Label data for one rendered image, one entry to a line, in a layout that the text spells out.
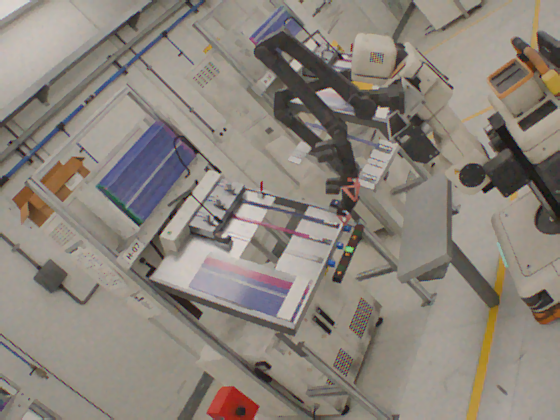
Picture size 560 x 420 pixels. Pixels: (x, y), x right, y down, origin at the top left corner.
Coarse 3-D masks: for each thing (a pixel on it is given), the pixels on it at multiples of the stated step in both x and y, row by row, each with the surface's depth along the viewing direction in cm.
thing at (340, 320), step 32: (320, 288) 276; (352, 288) 291; (224, 320) 302; (320, 320) 269; (352, 320) 284; (256, 352) 247; (288, 352) 250; (320, 352) 262; (352, 352) 276; (224, 384) 294; (256, 384) 275; (288, 384) 258; (320, 384) 256
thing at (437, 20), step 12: (420, 0) 599; (432, 0) 593; (444, 0) 587; (456, 0) 577; (468, 0) 575; (480, 0) 573; (432, 12) 604; (444, 12) 597; (456, 12) 591; (432, 24) 614; (444, 24) 608
